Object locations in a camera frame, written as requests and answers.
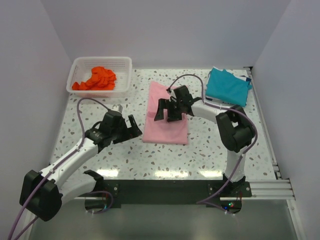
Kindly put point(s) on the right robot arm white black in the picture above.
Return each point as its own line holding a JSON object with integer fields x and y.
{"x": 236, "y": 130}

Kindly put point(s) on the pink t shirt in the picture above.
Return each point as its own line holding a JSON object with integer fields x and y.
{"x": 162, "y": 132}

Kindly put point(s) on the orange t shirt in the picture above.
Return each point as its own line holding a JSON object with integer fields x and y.
{"x": 102, "y": 79}

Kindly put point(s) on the aluminium frame rail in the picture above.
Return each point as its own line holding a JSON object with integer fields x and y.
{"x": 291, "y": 200}

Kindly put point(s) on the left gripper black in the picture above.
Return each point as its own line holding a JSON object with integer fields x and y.
{"x": 130, "y": 132}

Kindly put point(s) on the white plastic basket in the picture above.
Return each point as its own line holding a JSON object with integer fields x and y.
{"x": 81, "y": 70}

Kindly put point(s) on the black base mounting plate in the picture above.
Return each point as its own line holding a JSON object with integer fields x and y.
{"x": 150, "y": 192}

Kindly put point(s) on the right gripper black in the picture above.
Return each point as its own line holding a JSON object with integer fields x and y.
{"x": 165, "y": 103}

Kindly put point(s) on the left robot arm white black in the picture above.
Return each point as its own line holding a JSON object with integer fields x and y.
{"x": 42, "y": 192}

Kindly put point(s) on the folded teal t shirt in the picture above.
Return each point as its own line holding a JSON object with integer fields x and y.
{"x": 226, "y": 87}

